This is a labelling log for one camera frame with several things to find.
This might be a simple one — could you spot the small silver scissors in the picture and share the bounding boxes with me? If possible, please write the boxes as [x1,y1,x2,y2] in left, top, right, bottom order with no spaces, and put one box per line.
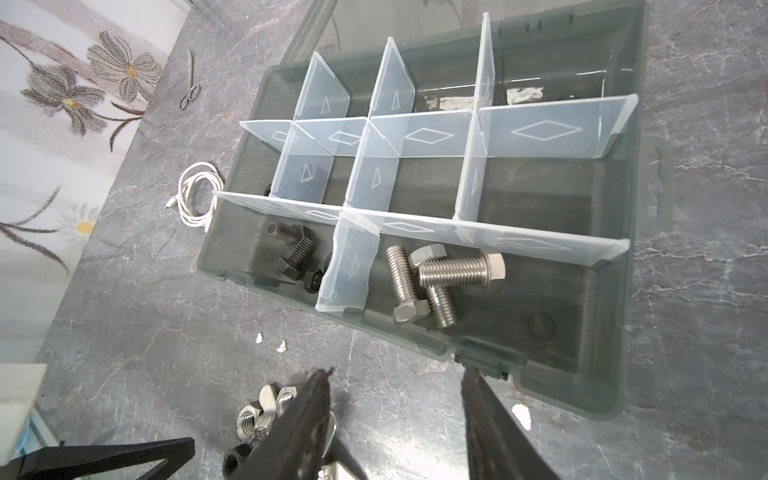
[179,48,201,111]

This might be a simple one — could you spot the grey plastic organizer box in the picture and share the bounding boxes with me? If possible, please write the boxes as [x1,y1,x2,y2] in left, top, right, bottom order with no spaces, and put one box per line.
[197,1,674,420]

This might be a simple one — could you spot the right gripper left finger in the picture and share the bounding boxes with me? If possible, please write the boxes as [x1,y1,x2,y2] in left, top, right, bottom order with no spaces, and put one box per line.
[230,369,333,479]

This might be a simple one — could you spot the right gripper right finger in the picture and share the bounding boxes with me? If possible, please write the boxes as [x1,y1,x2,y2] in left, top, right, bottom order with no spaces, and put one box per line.
[461,368,558,479]

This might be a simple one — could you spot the white coiled usb cable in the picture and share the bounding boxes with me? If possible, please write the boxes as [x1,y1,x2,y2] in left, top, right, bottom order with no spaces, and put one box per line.
[164,160,226,234]

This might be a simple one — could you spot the silver hex nut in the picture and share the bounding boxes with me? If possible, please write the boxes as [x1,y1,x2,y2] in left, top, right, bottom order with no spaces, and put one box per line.
[236,401,263,443]
[276,385,298,416]

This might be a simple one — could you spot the silver wing nut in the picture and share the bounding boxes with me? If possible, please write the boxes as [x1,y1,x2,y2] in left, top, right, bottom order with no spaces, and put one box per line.
[258,383,277,418]

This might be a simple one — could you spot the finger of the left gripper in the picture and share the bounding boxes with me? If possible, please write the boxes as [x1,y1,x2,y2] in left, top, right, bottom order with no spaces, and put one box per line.
[11,437,195,479]

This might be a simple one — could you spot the black hex bolt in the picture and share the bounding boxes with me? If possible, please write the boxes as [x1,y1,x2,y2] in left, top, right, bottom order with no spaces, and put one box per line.
[267,221,312,245]
[303,269,324,294]
[275,238,316,281]

